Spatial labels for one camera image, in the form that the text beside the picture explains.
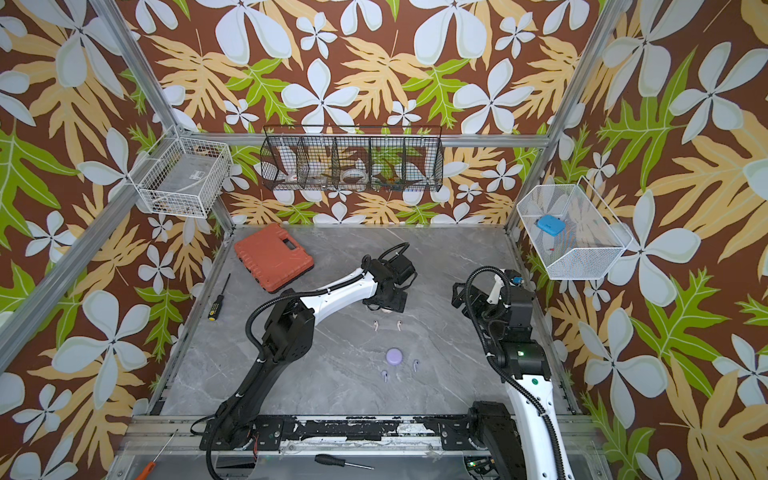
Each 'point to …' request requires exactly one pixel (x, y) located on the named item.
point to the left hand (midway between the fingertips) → (393, 300)
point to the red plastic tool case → (273, 257)
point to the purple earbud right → (415, 363)
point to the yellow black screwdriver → (216, 309)
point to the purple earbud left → (384, 373)
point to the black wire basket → (353, 158)
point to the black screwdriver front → (330, 460)
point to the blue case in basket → (551, 225)
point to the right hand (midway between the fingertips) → (464, 291)
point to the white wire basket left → (184, 178)
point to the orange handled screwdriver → (150, 466)
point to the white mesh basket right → (570, 230)
